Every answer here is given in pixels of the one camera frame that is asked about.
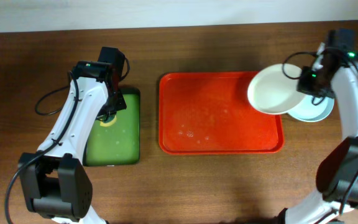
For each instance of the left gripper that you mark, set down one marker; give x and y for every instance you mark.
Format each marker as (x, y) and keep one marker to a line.
(114, 104)

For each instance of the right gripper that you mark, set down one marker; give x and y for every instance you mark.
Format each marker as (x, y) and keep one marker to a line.
(301, 83)

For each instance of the green yellow sponge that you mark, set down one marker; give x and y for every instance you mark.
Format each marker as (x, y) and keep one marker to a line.
(109, 121)

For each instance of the light blue plate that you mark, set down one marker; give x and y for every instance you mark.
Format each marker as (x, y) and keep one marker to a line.
(308, 112)

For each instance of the cream white plate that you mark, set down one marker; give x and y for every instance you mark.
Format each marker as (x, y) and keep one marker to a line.
(271, 92)

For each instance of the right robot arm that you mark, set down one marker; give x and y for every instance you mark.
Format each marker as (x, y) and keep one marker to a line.
(336, 190)

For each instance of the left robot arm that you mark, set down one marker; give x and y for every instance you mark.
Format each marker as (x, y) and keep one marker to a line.
(53, 179)

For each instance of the dark green tray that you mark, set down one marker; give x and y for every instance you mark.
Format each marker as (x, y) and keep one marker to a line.
(119, 143)

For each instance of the red plastic tray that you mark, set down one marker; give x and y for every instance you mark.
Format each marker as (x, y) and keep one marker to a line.
(209, 113)

